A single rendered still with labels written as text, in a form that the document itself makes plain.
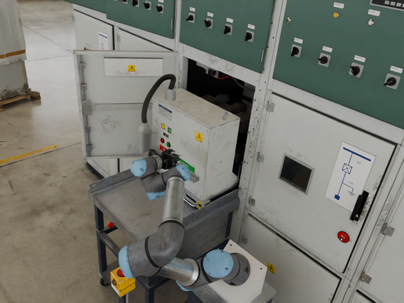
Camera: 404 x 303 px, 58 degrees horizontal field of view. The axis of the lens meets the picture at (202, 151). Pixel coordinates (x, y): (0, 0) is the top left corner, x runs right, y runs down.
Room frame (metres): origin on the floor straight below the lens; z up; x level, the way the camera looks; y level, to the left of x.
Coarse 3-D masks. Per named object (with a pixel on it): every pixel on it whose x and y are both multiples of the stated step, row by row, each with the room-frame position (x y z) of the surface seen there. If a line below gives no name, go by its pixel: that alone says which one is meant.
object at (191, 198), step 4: (156, 172) 1.91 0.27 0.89; (160, 172) 1.89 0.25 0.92; (184, 188) 1.73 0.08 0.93; (184, 192) 1.72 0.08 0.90; (188, 192) 1.70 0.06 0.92; (188, 196) 1.70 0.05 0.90; (192, 196) 1.67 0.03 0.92; (188, 200) 1.69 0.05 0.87; (192, 200) 1.67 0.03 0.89; (200, 200) 1.63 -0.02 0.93; (204, 200) 1.64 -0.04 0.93; (208, 200) 1.64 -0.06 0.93; (204, 204) 1.61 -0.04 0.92
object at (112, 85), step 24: (96, 72) 2.11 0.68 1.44; (120, 72) 2.13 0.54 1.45; (144, 72) 2.16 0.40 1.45; (168, 72) 2.23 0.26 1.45; (96, 96) 2.11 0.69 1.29; (120, 96) 2.15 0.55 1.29; (144, 96) 2.19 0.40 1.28; (96, 120) 2.11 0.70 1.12; (120, 120) 2.15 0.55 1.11; (96, 144) 2.11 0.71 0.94; (120, 144) 2.15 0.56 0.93
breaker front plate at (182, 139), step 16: (176, 112) 1.82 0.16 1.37; (160, 128) 1.91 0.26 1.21; (176, 128) 1.81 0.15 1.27; (192, 128) 1.72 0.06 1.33; (208, 128) 1.64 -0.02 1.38; (176, 144) 1.81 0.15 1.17; (192, 144) 1.71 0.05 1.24; (208, 144) 1.63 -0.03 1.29; (192, 160) 1.71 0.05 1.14; (192, 176) 1.70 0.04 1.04; (192, 192) 1.69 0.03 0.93
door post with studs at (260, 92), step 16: (272, 16) 1.77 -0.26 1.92; (272, 32) 1.76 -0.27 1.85; (272, 48) 1.75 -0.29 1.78; (256, 96) 1.79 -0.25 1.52; (256, 112) 1.77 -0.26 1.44; (256, 128) 1.76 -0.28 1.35; (240, 176) 1.80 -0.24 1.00; (240, 192) 1.78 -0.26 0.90; (240, 208) 1.76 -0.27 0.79; (240, 224) 1.75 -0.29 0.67
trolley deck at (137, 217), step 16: (112, 192) 1.73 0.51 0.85; (128, 192) 1.74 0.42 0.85; (144, 192) 1.76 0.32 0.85; (112, 208) 1.59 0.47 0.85; (128, 208) 1.60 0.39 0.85; (144, 208) 1.61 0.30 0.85; (160, 208) 1.63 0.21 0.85; (192, 208) 1.65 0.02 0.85; (224, 208) 1.68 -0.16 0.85; (128, 224) 1.47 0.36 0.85; (144, 224) 1.48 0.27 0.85; (192, 224) 1.52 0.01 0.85; (208, 224) 1.58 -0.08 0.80
